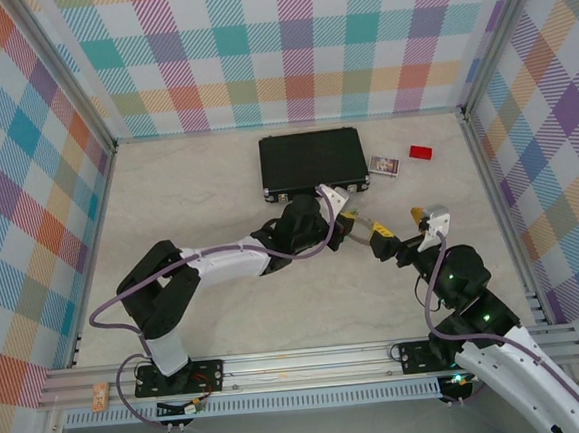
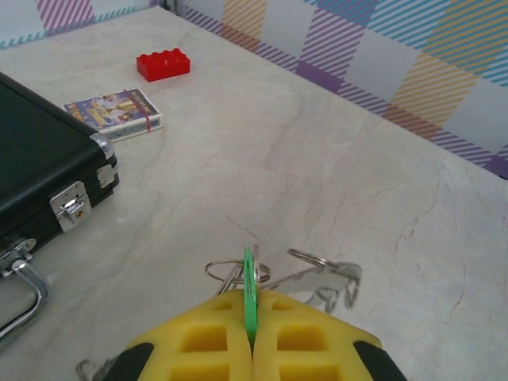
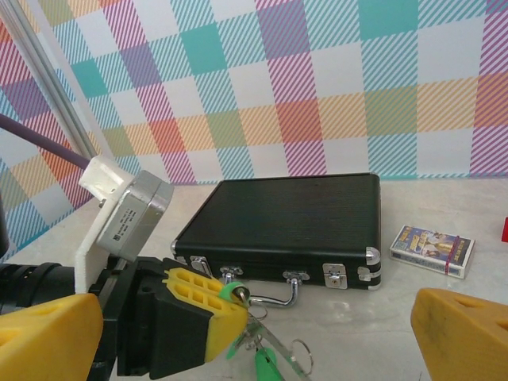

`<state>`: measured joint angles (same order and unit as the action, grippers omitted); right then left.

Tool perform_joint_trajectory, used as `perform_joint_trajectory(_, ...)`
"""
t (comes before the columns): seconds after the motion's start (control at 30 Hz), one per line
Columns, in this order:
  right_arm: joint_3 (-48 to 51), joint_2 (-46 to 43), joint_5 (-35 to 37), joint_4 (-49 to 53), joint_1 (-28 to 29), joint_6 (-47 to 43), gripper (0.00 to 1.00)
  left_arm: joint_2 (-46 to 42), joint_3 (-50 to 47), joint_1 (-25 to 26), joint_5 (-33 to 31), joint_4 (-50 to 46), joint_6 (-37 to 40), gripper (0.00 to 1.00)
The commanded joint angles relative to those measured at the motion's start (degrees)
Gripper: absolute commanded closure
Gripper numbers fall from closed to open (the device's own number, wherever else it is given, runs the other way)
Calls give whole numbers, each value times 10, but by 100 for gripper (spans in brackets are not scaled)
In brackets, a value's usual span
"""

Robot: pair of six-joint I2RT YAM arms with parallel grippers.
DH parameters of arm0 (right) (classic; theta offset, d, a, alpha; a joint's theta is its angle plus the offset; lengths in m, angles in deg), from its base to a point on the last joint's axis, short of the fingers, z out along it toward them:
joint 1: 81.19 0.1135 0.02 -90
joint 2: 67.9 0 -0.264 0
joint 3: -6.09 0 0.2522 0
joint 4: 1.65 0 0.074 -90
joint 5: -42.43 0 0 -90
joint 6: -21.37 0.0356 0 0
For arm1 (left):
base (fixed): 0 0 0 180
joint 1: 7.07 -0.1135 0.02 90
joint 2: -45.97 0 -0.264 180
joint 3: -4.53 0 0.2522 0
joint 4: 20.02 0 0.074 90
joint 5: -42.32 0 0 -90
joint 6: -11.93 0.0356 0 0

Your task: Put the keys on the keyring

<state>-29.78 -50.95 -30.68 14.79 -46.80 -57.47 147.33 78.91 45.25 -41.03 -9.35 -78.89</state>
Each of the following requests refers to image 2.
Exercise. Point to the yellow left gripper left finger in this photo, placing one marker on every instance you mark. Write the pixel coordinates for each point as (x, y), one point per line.
(206, 317)

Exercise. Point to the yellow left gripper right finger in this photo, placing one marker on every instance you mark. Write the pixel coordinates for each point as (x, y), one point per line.
(301, 329)

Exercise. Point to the green plastic key tag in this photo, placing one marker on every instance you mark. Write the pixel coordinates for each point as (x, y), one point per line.
(249, 301)

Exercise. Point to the large silver keyring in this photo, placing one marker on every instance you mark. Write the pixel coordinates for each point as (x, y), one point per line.
(228, 260)

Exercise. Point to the small silver keyring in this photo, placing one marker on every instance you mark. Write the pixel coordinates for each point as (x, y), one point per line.
(317, 260)

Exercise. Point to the playing card box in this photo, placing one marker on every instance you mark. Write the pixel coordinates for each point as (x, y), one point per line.
(115, 113)

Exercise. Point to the red toy brick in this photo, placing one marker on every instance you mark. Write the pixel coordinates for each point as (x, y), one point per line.
(162, 65)

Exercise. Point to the aluminium frame post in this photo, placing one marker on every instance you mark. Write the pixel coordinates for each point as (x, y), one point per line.
(170, 4)

